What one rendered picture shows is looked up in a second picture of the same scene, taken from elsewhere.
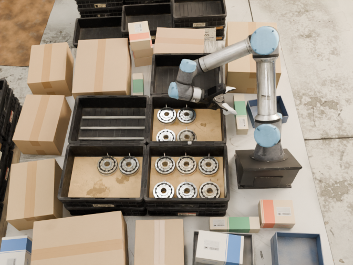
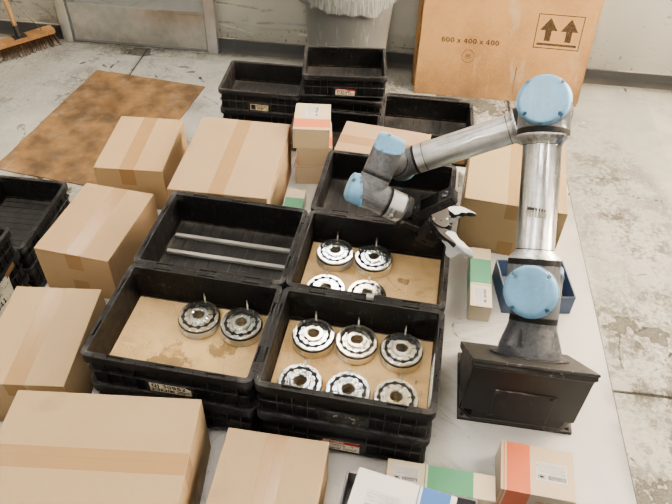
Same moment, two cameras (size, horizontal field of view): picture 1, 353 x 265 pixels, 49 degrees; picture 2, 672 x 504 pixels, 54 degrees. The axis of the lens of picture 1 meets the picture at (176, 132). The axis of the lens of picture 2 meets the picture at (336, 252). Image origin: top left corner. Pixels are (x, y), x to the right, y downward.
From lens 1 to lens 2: 0.52 m
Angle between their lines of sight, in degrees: 15
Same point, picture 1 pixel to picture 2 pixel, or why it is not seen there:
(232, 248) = not seen: outside the picture
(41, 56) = (132, 133)
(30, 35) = not seen: hidden behind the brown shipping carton
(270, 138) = (538, 297)
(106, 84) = (233, 185)
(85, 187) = (145, 353)
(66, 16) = not seen: hidden behind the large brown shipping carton
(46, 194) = (63, 348)
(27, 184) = (32, 324)
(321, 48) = (640, 239)
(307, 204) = (604, 475)
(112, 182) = (200, 351)
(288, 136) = (571, 339)
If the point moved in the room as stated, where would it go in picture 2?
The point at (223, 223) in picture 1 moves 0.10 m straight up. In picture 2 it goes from (415, 476) to (421, 453)
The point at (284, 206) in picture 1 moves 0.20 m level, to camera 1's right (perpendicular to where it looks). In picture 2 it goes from (554, 464) to (646, 474)
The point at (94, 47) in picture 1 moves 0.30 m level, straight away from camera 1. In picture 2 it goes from (228, 129) to (225, 83)
